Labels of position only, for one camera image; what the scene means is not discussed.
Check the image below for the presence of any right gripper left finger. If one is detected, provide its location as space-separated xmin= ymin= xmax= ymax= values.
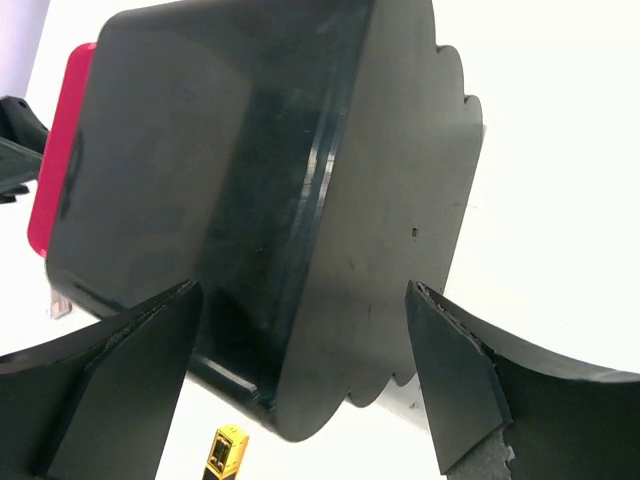
xmin=1 ymin=281 xmax=203 ymax=479

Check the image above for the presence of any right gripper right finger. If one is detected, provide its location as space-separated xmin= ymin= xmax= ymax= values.
xmin=405 ymin=281 xmax=639 ymax=479

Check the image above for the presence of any gold black lipstick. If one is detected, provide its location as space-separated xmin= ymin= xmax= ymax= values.
xmin=202 ymin=425 xmax=250 ymax=480

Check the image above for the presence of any black drawer organizer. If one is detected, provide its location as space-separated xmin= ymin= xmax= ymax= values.
xmin=47 ymin=1 xmax=483 ymax=442

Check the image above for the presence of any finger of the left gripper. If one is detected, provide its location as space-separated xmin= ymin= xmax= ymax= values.
xmin=0 ymin=96 xmax=49 ymax=203

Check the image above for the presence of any pink top drawer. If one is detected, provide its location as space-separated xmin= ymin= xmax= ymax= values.
xmin=27 ymin=43 xmax=97 ymax=258

